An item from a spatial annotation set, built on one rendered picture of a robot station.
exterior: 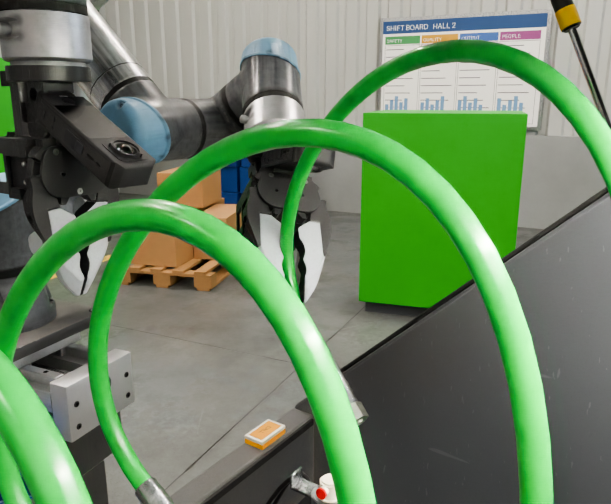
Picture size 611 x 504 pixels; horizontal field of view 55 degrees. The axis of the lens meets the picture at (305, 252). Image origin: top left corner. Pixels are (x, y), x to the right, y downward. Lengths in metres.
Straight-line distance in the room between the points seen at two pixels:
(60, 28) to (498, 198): 3.29
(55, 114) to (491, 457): 0.60
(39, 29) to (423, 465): 0.65
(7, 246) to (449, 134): 2.99
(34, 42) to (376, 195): 3.29
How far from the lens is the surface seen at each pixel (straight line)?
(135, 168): 0.51
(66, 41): 0.57
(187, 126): 0.73
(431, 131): 3.67
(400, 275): 3.84
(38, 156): 0.56
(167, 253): 4.57
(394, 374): 0.78
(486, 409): 0.75
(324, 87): 7.47
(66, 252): 0.30
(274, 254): 0.59
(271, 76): 0.74
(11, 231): 0.99
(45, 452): 0.20
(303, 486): 0.49
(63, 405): 0.94
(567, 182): 6.86
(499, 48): 0.38
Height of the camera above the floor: 1.39
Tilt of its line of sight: 15 degrees down
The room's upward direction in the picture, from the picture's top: straight up
